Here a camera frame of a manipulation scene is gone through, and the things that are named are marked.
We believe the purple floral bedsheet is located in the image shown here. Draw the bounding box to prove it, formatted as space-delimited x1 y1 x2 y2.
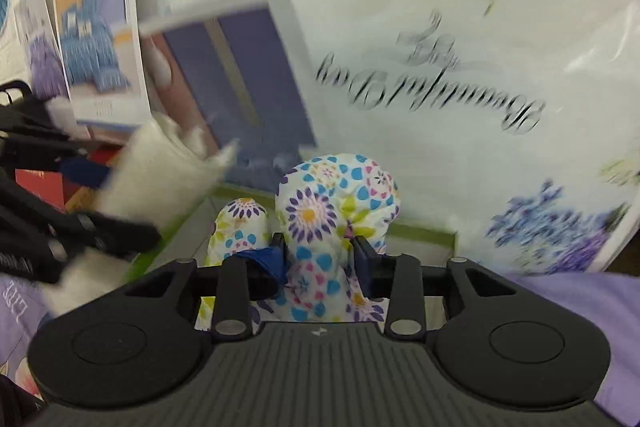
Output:
1 259 613 426

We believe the floral oven mitt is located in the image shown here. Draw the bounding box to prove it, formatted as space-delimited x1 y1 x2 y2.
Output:
204 154 400 326

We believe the red snack box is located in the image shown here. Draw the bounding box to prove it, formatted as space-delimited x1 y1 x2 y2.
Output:
13 145 122 211

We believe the blue bedroom picture card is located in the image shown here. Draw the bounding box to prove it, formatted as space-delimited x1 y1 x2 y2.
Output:
139 0 317 193

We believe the floral white bedding package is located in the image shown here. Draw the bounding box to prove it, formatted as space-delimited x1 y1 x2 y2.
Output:
140 0 639 273

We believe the white towel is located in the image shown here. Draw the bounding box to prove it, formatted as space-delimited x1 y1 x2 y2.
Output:
40 114 240 317

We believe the blue bedding poster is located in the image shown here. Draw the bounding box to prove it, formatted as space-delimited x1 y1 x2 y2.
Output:
53 0 151 128

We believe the purple bedding poster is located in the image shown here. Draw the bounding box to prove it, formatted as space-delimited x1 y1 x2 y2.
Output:
14 0 70 101

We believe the green open cardboard box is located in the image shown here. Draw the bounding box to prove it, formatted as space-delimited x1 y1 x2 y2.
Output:
124 183 459 283

